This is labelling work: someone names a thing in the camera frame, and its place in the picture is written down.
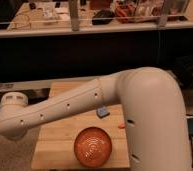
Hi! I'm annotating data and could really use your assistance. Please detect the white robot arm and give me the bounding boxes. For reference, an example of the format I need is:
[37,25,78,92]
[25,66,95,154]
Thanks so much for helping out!
[0,67,192,171]

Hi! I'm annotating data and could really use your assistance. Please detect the blue sponge block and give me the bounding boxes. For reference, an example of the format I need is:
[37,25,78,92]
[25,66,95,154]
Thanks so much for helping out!
[96,106,110,119]

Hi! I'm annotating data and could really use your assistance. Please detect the small orange object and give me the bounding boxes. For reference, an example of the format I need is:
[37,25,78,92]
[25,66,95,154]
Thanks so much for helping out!
[118,123,126,129]

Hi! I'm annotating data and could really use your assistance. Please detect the orange glass bowl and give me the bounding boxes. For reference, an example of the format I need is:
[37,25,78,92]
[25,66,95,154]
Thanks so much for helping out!
[74,127,112,168]

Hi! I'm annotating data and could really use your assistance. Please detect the black bag on shelf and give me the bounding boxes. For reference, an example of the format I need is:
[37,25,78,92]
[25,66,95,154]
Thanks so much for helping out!
[92,10,114,25]

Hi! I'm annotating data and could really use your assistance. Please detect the wooden board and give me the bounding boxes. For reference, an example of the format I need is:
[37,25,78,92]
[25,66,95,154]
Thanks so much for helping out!
[30,80,131,171]

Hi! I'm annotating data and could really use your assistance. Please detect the red items on shelf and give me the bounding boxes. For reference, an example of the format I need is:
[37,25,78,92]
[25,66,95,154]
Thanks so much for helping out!
[115,3,136,23]

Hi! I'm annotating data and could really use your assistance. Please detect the grey metal post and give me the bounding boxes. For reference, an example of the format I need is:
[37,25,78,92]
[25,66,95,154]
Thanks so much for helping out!
[68,0,79,31]

